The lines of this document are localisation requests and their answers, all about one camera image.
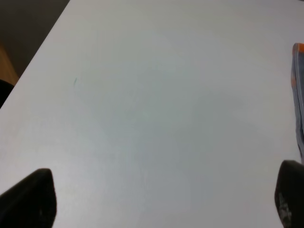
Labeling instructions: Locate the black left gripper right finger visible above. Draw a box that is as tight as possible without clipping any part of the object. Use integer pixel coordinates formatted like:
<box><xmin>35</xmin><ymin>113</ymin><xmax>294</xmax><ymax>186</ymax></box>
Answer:
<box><xmin>275</xmin><ymin>160</ymin><xmax>304</xmax><ymax>228</ymax></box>

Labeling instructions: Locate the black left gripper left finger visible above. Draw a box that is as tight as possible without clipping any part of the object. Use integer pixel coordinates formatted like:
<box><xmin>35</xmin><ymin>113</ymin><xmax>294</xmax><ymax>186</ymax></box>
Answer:
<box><xmin>0</xmin><ymin>168</ymin><xmax>57</xmax><ymax>228</ymax></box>

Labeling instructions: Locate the grey towel with orange pattern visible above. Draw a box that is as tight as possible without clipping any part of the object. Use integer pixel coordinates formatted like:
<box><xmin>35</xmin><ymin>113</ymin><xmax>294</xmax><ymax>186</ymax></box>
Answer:
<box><xmin>291</xmin><ymin>43</ymin><xmax>304</xmax><ymax>164</ymax></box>

